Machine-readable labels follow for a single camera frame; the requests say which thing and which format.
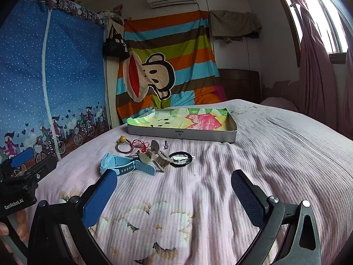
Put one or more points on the pink curtain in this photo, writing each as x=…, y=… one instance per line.
x=314, y=74

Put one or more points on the person's left hand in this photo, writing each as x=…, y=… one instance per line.
x=22, y=226

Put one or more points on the beige hair claw clip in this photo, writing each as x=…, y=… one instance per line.
x=158, y=160

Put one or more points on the small metal clip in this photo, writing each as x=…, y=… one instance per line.
x=166, y=144

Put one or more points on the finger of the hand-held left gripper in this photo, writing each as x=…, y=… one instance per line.
x=21, y=156
x=45, y=168

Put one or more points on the patterned cloth bundle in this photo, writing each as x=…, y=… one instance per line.
x=110, y=16

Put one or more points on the light blue watch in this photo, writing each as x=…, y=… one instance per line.
x=115, y=163

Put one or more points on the colourful printed cloth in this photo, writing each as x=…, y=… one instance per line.
x=204, y=121

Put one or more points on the khaki hanging garment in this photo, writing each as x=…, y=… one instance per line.
x=234, y=22

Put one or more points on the black tote bag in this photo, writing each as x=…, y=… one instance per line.
x=114, y=47

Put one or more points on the dark wooden headboard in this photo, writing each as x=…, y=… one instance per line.
x=240, y=85

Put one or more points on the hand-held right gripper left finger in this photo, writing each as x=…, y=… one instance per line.
x=100, y=198

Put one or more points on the pink pillow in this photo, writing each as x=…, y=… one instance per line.
x=281, y=103

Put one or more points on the shallow tray colourful cartoon lining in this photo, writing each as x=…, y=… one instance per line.
x=193, y=135

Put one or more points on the striped monkey print sheet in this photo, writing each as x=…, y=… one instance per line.
x=165, y=47

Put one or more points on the window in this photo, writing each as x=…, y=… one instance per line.
x=331, y=19

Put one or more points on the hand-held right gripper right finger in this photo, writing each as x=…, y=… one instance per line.
x=246, y=198

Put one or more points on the blue dotted fabric wardrobe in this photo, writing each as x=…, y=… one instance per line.
x=69, y=74

